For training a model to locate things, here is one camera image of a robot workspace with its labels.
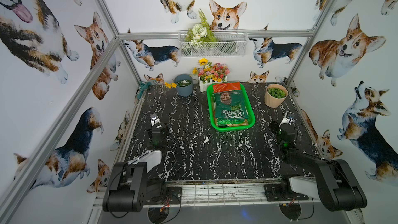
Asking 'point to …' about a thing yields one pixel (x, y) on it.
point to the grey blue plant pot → (184, 84)
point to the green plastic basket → (249, 110)
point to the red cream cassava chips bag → (226, 87)
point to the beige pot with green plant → (275, 95)
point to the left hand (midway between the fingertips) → (156, 120)
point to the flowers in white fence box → (209, 72)
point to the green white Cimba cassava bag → (227, 122)
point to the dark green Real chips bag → (230, 104)
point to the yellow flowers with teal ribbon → (143, 85)
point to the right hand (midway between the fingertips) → (286, 117)
